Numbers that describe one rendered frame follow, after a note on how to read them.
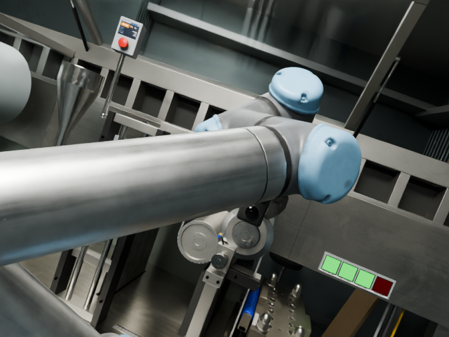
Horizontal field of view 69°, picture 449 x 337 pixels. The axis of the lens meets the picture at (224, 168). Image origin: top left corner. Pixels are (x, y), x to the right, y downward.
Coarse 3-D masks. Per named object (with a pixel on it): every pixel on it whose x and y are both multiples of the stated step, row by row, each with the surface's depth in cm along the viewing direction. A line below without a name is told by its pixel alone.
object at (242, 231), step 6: (240, 222) 88; (234, 228) 88; (240, 228) 88; (246, 228) 87; (252, 228) 87; (258, 228) 88; (234, 234) 88; (240, 234) 88; (246, 234) 87; (252, 234) 87; (258, 234) 87; (234, 240) 88; (240, 240) 88; (246, 240) 88; (252, 240) 87; (258, 240) 87; (240, 246) 88; (246, 246) 87; (252, 246) 87
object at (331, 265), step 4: (328, 256) 115; (328, 260) 115; (332, 260) 115; (336, 260) 115; (324, 264) 116; (328, 264) 115; (332, 264) 115; (336, 264) 115; (324, 268) 116; (328, 268) 115; (332, 268) 115; (336, 268) 115; (332, 272) 115
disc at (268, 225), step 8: (232, 216) 90; (224, 224) 91; (224, 232) 91; (272, 232) 88; (224, 240) 91; (272, 240) 88; (264, 248) 88; (240, 256) 90; (248, 256) 89; (256, 256) 89
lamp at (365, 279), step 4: (360, 272) 113; (364, 272) 113; (360, 276) 113; (364, 276) 113; (368, 276) 113; (372, 276) 112; (356, 280) 114; (360, 280) 113; (364, 280) 113; (368, 280) 113; (372, 280) 112; (360, 284) 113; (364, 284) 113; (368, 284) 113
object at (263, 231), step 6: (234, 222) 89; (228, 228) 89; (264, 228) 87; (228, 234) 89; (264, 234) 87; (228, 240) 89; (264, 240) 87; (234, 246) 89; (258, 246) 88; (240, 252) 89; (246, 252) 88; (252, 252) 88
